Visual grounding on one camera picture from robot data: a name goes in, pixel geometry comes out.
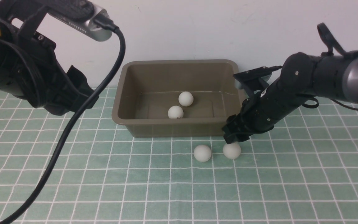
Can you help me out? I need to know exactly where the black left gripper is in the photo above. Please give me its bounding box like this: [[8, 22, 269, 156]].
[[0, 28, 95, 116]]

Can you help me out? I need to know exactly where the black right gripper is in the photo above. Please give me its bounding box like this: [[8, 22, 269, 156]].
[[222, 79, 300, 144]]

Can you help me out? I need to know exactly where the white ping-pong ball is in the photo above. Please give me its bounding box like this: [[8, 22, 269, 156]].
[[168, 106, 184, 119], [223, 142, 241, 159], [193, 145, 212, 162], [178, 91, 194, 107]]

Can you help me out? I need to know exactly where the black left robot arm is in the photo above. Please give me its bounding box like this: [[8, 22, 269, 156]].
[[0, 18, 94, 116]]

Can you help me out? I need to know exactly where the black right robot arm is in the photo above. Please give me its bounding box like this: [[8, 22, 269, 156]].
[[223, 52, 358, 144]]

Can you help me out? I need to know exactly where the olive green plastic bin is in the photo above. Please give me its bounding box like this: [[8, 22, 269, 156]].
[[111, 59, 246, 138]]

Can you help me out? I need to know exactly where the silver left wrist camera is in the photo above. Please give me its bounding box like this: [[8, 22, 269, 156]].
[[0, 0, 119, 42]]

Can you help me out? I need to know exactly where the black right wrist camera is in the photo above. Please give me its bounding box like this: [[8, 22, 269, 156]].
[[233, 67, 275, 98]]

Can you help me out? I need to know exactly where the black left camera cable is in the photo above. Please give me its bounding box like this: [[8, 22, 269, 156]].
[[0, 16, 126, 224]]

